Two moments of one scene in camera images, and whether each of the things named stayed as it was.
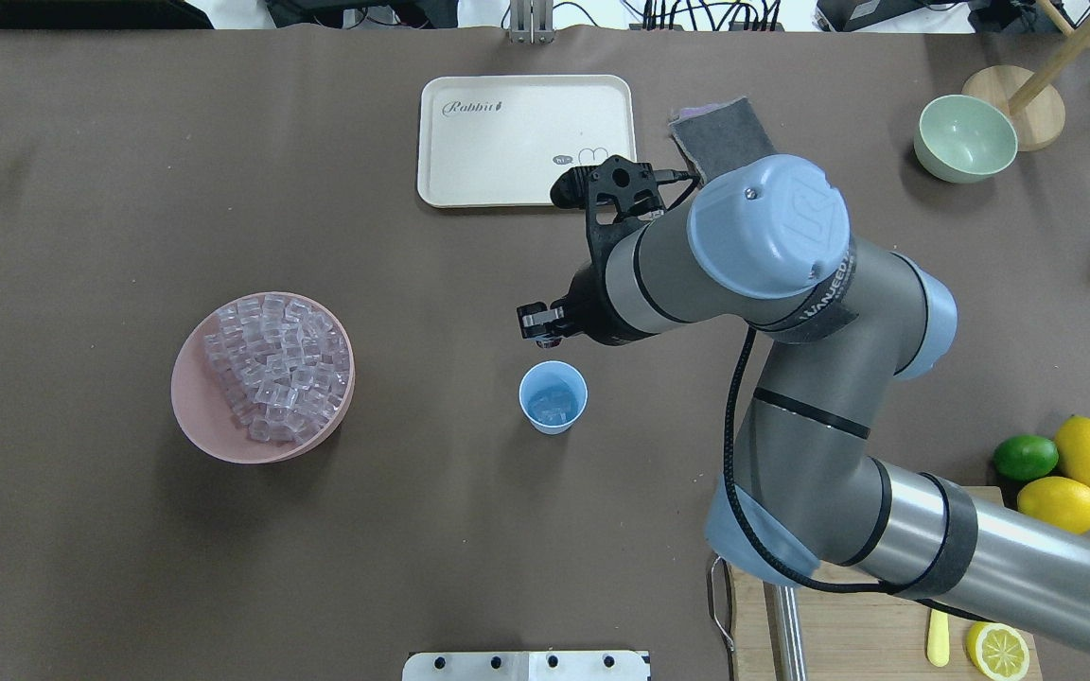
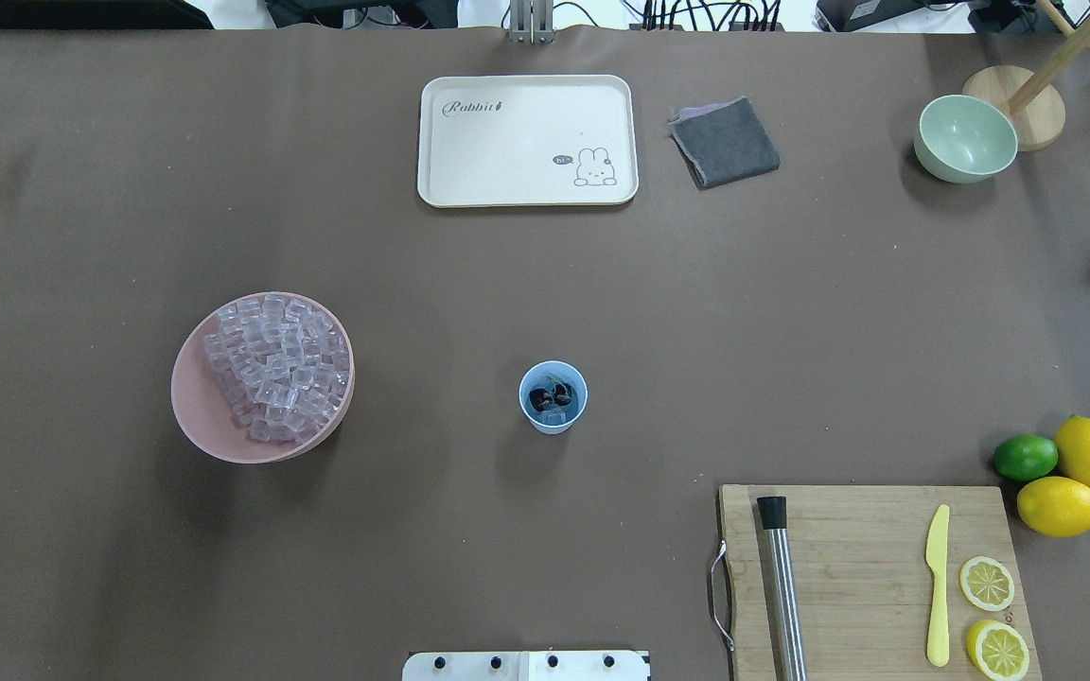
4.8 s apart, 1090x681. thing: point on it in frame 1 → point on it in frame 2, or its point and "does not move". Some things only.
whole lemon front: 1061,503 does not move
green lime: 1025,457 does not move
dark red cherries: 551,329 → 541,398
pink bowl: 262,377 does not move
